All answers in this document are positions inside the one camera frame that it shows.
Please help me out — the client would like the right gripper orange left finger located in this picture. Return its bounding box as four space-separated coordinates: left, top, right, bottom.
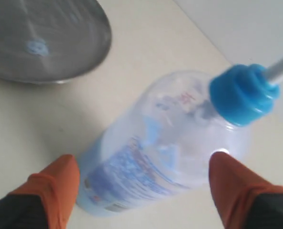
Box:
0 155 80 229

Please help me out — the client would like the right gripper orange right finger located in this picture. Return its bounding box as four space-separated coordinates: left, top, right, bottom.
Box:
209 152 283 229

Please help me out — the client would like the clear blue pump soap bottle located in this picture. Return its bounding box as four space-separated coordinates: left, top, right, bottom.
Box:
77 59 283 215

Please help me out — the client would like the blue soap blob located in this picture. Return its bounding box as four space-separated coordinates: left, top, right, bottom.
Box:
26 39 49 56

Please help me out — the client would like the round stainless steel plate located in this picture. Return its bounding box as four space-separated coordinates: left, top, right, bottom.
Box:
0 0 112 84

